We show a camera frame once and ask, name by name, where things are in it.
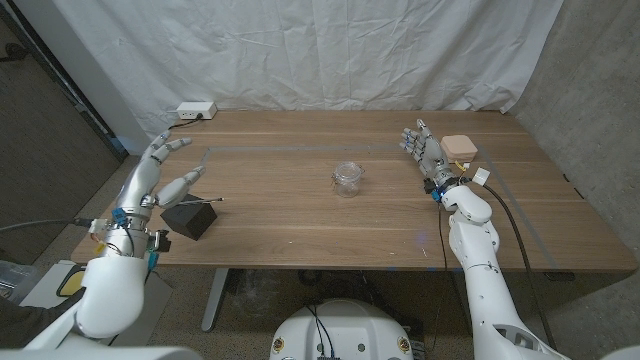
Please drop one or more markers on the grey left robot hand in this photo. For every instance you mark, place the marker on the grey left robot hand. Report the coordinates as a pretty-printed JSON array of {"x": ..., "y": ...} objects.
[{"x": 140, "y": 185}]

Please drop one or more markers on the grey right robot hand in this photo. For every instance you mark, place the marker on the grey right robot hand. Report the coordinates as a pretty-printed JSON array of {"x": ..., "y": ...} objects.
[{"x": 432, "y": 156}]

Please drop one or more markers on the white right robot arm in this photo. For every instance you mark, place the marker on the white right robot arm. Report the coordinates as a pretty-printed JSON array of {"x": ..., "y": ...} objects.
[{"x": 475, "y": 260}]

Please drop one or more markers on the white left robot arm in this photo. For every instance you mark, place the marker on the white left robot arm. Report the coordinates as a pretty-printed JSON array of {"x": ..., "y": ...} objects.
[{"x": 112, "y": 295}]

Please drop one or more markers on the pink jewelry box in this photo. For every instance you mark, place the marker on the pink jewelry box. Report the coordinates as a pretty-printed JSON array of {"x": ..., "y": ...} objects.
[{"x": 460, "y": 148}]

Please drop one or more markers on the black square box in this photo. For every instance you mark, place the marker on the black square box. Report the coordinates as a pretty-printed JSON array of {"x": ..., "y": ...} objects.
[{"x": 192, "y": 222}]

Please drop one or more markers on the short grey tape strip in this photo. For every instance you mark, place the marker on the short grey tape strip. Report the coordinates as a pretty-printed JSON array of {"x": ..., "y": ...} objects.
[{"x": 205, "y": 157}]

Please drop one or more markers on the clear glass jar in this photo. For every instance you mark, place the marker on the clear glass jar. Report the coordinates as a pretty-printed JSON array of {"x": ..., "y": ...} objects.
[{"x": 347, "y": 180}]

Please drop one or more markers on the white power strip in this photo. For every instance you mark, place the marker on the white power strip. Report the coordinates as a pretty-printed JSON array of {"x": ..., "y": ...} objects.
[{"x": 196, "y": 110}]

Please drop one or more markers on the diagonal grey tape strip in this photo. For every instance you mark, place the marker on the diagonal grey tape strip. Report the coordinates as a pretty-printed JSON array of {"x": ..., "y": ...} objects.
[{"x": 520, "y": 210}]

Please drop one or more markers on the yellow and black floor object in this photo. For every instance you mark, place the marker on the yellow and black floor object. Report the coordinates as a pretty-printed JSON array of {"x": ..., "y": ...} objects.
[{"x": 72, "y": 282}]

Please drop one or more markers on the white floor board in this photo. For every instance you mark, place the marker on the white floor board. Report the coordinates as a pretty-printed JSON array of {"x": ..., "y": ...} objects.
[{"x": 157, "y": 305}]

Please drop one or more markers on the long grey tape strip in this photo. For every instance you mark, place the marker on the long grey tape strip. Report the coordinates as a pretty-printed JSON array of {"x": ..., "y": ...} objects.
[{"x": 310, "y": 148}]

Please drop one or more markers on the grey table leg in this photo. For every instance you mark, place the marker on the grey table leg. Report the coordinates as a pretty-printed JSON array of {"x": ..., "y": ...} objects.
[{"x": 215, "y": 300}]

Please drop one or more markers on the clear plastic bag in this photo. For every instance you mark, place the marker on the clear plastic bag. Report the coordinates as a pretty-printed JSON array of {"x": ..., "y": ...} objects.
[{"x": 15, "y": 277}]

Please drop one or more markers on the white wrinkled backdrop cloth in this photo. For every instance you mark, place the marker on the white wrinkled backdrop cloth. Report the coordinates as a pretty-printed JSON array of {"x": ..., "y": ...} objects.
[{"x": 310, "y": 50}]

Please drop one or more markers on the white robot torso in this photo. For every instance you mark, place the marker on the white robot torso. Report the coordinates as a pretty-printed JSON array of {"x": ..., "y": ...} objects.
[{"x": 345, "y": 332}]

